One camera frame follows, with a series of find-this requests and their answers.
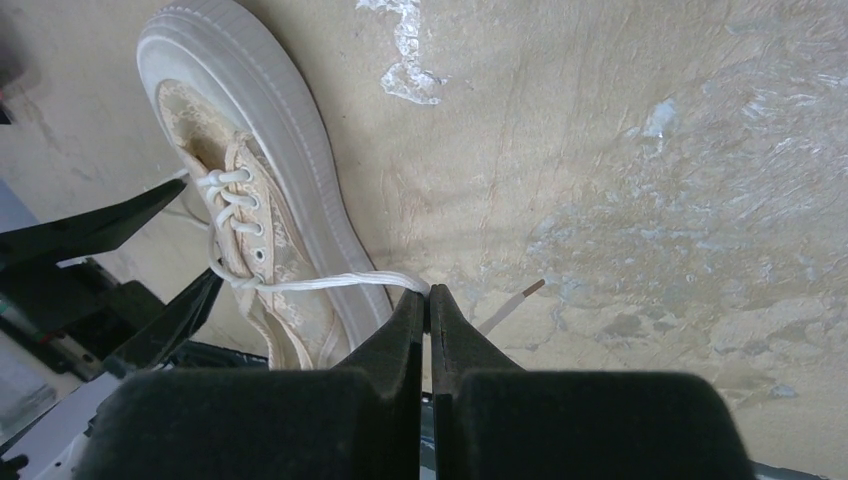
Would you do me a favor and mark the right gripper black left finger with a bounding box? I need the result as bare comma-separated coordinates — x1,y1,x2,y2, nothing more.
74,291,426,479

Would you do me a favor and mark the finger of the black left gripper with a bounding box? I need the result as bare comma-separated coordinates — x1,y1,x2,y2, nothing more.
1,180,222,378

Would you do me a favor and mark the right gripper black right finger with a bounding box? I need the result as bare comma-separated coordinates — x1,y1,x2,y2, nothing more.
429,285,754,479

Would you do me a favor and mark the white shoelace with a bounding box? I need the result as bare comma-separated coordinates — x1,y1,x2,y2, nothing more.
165,166,547,338

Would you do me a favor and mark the beige canvas sneaker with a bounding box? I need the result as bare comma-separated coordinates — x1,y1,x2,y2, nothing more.
136,1,392,370

